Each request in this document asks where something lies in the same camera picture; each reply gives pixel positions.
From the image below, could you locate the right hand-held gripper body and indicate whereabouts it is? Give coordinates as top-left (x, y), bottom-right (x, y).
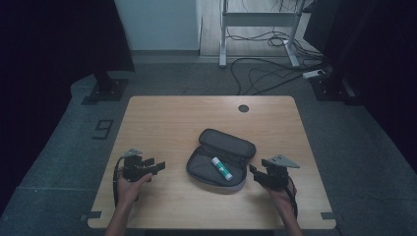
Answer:
top-left (261, 154), bottom-right (301, 192)

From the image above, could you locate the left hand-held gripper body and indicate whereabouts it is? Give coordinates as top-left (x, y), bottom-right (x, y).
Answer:
top-left (121, 148), bottom-right (156, 183)

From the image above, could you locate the white green glue stick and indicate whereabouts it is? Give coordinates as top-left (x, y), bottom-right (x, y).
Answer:
top-left (210, 156), bottom-right (234, 182)

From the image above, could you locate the dark grey pencil case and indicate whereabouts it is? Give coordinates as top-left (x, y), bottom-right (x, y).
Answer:
top-left (185, 128), bottom-right (258, 193)

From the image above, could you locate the person's left hand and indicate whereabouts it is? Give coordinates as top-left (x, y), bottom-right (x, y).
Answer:
top-left (115, 172), bottom-right (154, 208)

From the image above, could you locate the person's right hand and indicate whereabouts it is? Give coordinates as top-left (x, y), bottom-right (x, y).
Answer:
top-left (266, 180), bottom-right (298, 214)

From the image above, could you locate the black stand base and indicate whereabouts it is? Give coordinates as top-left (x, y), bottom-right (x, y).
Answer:
top-left (81, 70), bottom-right (129, 106)
top-left (309, 72), bottom-right (362, 106)

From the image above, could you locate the white power strip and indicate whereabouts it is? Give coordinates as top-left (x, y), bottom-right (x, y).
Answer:
top-left (301, 69), bottom-right (327, 80)

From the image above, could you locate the dark curtain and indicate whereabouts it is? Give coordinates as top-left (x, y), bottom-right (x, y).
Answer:
top-left (302, 0), bottom-right (417, 176)
top-left (0, 0), bottom-right (136, 217)

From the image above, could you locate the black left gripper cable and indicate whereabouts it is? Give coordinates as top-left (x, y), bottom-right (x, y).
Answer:
top-left (112, 155), bottom-right (128, 208)

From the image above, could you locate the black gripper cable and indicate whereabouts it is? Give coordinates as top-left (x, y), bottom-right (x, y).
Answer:
top-left (112, 155), bottom-right (128, 208)
top-left (284, 176), bottom-right (299, 220)

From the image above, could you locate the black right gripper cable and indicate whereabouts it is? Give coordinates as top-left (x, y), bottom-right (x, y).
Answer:
top-left (284, 176), bottom-right (299, 220)

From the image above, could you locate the long black floor cable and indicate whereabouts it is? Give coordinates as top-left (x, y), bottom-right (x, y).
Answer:
top-left (229, 56), bottom-right (329, 96)

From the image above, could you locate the tangle of black cables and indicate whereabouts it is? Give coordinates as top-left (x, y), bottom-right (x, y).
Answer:
top-left (225, 28), bottom-right (325, 61)

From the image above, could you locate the white metal desk frame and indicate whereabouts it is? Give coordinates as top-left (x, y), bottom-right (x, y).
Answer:
top-left (218, 0), bottom-right (308, 69)

